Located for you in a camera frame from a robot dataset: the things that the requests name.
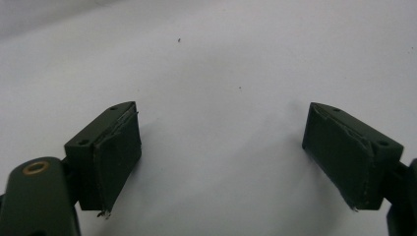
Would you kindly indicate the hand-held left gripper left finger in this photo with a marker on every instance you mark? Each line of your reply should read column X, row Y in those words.
column 111, row 157

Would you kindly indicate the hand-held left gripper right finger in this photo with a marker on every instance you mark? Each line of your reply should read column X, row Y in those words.
column 347, row 157

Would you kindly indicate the white table mat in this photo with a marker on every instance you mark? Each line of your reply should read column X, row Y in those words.
column 216, row 131

